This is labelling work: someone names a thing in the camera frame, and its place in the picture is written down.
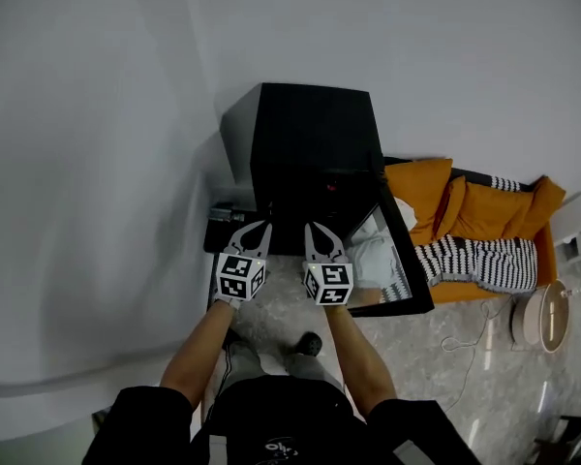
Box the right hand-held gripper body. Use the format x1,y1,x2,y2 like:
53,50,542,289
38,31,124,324
302,253,355,306

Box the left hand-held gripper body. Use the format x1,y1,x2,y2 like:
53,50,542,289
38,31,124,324
212,243,271,311

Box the black waste bin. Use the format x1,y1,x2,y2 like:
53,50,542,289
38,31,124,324
202,200,259,255

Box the person's left forearm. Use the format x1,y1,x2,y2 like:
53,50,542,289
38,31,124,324
160,297,238,409

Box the person's right forearm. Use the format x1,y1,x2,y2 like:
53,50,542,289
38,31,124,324
323,303,397,419

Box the white cloth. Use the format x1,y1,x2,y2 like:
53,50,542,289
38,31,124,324
346,197,417,290

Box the person's black right shoe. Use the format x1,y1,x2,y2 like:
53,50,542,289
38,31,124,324
297,331,323,357

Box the black glass fridge door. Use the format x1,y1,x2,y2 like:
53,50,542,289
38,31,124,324
346,151,436,318

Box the person's grey trousers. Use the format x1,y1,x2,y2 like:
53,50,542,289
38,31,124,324
217,340,346,397

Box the orange sofa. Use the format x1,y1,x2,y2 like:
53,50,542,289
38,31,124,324
384,157,567,304

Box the black cabinet fridge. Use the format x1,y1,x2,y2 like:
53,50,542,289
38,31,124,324
220,82,387,256

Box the black white striped blanket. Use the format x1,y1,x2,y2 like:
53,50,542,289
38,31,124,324
413,233,538,294

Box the person's black shirt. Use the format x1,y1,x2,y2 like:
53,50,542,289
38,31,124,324
81,375,480,465

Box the striped throw pillow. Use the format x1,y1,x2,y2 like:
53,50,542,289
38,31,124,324
488,175,523,194

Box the white box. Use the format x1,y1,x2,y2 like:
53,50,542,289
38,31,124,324
551,181,581,261

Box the white floor cable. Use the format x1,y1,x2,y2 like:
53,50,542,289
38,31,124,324
440,295,514,414

